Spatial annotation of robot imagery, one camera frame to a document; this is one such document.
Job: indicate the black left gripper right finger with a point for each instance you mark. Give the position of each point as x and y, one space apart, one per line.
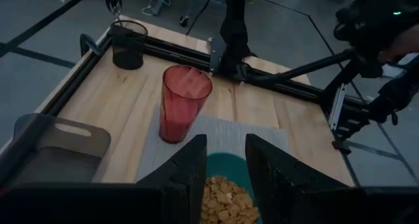
288 191

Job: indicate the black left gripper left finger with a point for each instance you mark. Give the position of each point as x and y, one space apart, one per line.
183 184

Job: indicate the teal bowl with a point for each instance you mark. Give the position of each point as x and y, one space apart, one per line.
229 165

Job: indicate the black mesh pen cup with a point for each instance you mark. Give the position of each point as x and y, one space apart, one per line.
127 47

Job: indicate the red faceted plastic cup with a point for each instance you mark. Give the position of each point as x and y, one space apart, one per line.
183 103

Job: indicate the person's forearm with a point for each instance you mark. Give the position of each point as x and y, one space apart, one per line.
401 44

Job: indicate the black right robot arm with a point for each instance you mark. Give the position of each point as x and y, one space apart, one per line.
234 30

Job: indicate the golden cereal flakes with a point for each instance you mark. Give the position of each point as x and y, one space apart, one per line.
226 201

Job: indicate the black curved clamp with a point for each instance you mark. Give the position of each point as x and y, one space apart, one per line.
89 43

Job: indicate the grey woven placemat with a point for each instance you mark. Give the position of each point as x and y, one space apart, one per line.
226 132

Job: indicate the grey plastic tray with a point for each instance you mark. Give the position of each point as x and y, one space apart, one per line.
65 158

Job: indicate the black table frame rail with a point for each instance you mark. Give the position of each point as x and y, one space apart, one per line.
75 80
183 55

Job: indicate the white metal bracket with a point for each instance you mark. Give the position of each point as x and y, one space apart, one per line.
337 106

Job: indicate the grey metal bracket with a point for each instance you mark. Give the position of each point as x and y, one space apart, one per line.
216 55

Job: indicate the black diagonal frame strut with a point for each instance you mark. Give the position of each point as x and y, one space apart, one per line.
307 66

